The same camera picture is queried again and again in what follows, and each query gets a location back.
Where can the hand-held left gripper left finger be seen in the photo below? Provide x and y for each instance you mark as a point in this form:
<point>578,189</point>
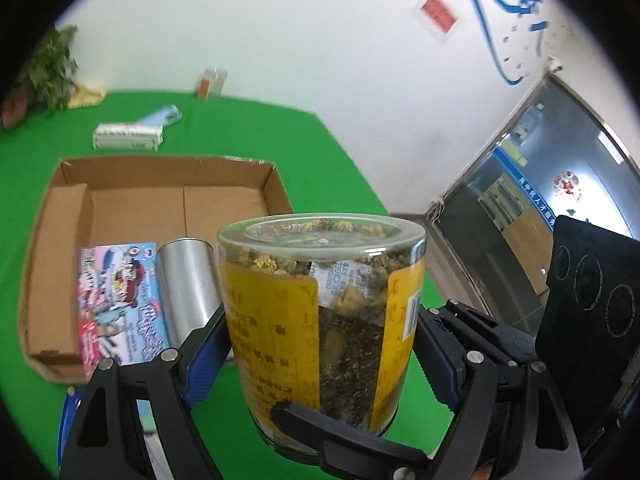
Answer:
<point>207,360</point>

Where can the green tablecloth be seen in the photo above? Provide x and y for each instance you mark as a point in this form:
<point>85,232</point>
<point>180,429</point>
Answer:
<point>250,130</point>

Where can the colourful board game box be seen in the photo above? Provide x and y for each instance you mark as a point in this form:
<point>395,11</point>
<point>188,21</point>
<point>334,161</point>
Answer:
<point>120,300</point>

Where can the cardboard box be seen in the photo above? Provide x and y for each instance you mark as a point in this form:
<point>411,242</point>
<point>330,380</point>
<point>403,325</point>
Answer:
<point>140,210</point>

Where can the red wall sign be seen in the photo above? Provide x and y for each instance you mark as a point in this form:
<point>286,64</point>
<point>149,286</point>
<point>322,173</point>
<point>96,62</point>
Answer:
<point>437,12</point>

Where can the small glass jar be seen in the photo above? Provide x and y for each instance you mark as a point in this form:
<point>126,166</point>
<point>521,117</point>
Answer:
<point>210,85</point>

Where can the yellow cloth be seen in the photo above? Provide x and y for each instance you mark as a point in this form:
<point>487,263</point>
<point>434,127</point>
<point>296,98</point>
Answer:
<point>87,96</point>

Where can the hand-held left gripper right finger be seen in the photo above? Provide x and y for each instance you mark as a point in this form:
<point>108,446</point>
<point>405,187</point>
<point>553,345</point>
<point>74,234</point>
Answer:
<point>442,360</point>

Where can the long white carton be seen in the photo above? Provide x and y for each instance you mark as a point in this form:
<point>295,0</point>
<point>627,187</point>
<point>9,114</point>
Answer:
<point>125,135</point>

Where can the blue plastic device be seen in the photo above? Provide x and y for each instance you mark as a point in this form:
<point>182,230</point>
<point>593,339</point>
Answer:
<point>70,420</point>

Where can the light blue packet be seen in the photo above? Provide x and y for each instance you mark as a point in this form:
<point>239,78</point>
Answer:
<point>165,115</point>

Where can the blue wall decal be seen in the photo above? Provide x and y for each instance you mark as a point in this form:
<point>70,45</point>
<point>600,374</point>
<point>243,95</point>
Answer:
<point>480,10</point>

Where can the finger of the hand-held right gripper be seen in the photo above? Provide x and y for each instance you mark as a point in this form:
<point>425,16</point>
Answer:
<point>350,440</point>
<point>490,332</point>

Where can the yellow label clear jar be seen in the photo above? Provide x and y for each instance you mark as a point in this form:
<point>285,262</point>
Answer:
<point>280,320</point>

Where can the silver metal can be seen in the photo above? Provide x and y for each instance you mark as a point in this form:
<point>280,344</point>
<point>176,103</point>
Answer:
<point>187,285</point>

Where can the potted green plant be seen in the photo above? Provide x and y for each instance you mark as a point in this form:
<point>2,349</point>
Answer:
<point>50,70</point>

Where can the glass door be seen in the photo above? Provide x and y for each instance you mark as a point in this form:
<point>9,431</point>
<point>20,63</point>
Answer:
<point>500,220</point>

